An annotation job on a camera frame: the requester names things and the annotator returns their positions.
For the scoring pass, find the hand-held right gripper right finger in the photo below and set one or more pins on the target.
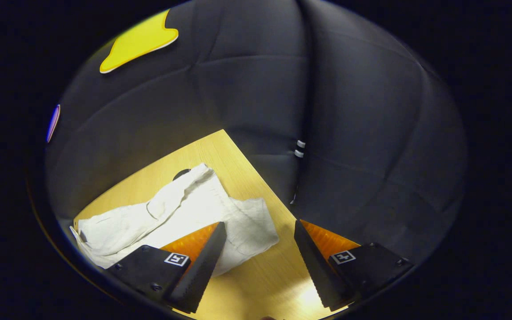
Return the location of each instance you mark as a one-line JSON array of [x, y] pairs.
[[314, 266]]

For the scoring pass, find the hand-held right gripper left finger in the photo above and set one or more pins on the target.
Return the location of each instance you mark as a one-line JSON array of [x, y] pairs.
[[205, 266]]

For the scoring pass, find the white jeans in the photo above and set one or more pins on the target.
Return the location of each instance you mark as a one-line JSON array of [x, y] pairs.
[[185, 209]]

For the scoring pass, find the black backdrop cloth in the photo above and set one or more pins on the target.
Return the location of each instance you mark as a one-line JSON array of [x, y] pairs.
[[238, 89]]

